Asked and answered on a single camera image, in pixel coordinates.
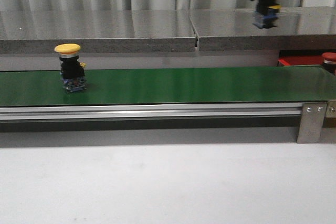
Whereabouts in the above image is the steel end bracket plate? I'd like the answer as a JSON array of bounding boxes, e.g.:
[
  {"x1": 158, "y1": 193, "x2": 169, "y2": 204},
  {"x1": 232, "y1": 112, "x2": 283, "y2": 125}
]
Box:
[{"x1": 326, "y1": 100, "x2": 336, "y2": 119}]

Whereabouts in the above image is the green conveyor belt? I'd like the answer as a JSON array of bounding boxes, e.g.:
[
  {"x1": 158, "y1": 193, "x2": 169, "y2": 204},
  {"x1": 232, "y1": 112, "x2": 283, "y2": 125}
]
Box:
[{"x1": 1, "y1": 66, "x2": 335, "y2": 106}]

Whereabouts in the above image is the central red mushroom button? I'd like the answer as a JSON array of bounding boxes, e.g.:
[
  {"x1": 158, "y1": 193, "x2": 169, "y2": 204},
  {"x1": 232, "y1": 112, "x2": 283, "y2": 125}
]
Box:
[{"x1": 254, "y1": 0, "x2": 281, "y2": 29}]

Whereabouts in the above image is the aluminium conveyor side rail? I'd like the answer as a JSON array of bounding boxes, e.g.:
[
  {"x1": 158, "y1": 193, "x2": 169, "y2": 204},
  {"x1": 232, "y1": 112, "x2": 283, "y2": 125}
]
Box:
[{"x1": 1, "y1": 102, "x2": 303, "y2": 121}]

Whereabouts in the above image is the steel conveyor support bracket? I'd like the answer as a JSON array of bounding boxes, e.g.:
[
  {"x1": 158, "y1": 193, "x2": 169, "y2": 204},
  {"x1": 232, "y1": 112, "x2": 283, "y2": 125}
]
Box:
[{"x1": 297, "y1": 102, "x2": 327, "y2": 144}]

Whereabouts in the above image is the red plastic tray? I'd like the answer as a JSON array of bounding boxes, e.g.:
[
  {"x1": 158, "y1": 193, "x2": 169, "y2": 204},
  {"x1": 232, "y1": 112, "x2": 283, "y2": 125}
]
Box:
[{"x1": 278, "y1": 55, "x2": 323, "y2": 67}]

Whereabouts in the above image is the right grey stone shelf slab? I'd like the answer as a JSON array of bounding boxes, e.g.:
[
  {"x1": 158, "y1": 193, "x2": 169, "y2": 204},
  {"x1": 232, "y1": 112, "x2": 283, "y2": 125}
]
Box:
[{"x1": 189, "y1": 7, "x2": 335, "y2": 51}]

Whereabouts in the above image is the grey stone shelf slab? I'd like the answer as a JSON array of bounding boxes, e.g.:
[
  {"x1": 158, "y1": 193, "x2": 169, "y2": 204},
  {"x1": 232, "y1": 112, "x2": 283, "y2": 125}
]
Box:
[
  {"x1": 189, "y1": 7, "x2": 335, "y2": 51},
  {"x1": 1, "y1": 10, "x2": 196, "y2": 54}
]

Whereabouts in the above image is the red mushroom push button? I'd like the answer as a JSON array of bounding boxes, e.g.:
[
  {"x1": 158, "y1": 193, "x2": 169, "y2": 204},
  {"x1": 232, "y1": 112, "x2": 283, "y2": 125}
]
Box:
[{"x1": 322, "y1": 52, "x2": 336, "y2": 75}]

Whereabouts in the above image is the left grey stone shelf slab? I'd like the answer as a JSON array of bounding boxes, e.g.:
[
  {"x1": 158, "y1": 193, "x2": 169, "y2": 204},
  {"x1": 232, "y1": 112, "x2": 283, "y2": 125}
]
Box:
[{"x1": 1, "y1": 10, "x2": 196, "y2": 54}]

